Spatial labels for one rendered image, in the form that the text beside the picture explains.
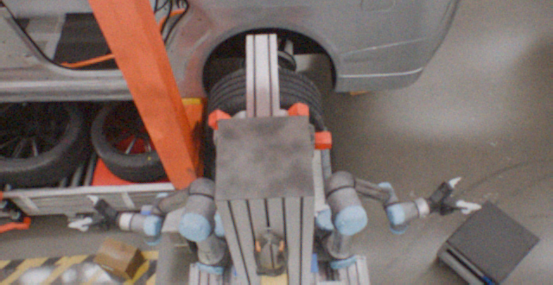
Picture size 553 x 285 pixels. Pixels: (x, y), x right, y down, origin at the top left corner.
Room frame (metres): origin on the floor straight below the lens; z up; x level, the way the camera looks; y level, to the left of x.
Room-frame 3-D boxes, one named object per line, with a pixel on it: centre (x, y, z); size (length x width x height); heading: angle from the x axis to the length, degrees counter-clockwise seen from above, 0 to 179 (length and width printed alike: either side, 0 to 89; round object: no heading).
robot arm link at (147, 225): (0.86, 0.56, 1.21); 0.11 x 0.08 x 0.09; 74
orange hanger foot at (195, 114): (1.79, 0.52, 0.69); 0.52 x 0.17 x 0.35; 178
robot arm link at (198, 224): (0.79, 0.31, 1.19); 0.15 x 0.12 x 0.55; 164
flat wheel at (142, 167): (1.91, 0.87, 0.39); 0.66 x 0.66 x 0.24
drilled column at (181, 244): (1.25, 0.64, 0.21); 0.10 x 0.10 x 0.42; 88
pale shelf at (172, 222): (1.24, 0.61, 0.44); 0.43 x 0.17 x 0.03; 88
